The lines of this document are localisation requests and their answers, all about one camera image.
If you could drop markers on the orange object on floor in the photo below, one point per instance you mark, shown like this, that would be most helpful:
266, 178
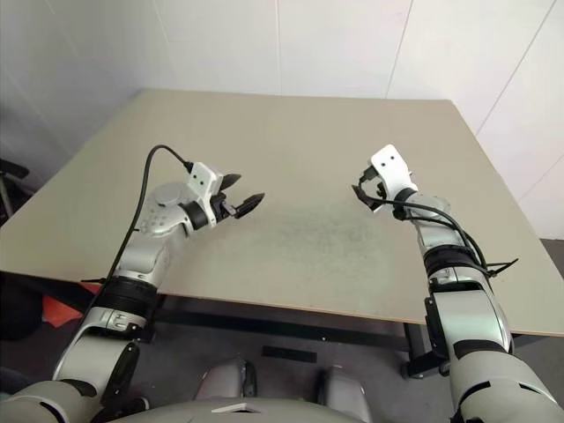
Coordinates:
55, 310

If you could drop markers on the black metal table frame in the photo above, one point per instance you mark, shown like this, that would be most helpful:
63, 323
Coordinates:
264, 324

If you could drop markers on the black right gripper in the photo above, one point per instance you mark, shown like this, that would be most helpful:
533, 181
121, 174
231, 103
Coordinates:
377, 189

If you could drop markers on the black strip on floor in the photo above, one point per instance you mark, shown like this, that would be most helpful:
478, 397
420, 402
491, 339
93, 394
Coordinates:
288, 353

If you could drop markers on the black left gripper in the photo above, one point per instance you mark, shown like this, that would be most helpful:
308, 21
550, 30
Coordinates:
224, 207

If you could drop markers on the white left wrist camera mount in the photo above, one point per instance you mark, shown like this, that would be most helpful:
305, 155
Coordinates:
200, 176

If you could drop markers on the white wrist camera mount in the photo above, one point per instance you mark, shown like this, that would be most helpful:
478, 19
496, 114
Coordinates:
392, 167
200, 176

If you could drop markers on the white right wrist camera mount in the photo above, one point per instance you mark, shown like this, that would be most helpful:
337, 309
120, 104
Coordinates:
392, 167

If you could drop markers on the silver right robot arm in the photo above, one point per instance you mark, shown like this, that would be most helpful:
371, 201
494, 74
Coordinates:
467, 317

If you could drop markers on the grey right robot foot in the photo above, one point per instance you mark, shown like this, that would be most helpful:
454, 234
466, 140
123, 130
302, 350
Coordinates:
343, 388

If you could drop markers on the grey left robot foot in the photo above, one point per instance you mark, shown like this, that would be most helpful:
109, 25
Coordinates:
224, 379

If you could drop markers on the grey robot torso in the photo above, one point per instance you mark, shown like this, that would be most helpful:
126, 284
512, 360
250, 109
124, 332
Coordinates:
286, 412

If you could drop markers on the grey robot foot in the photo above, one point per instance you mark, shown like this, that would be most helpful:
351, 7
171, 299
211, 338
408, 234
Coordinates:
224, 379
343, 388

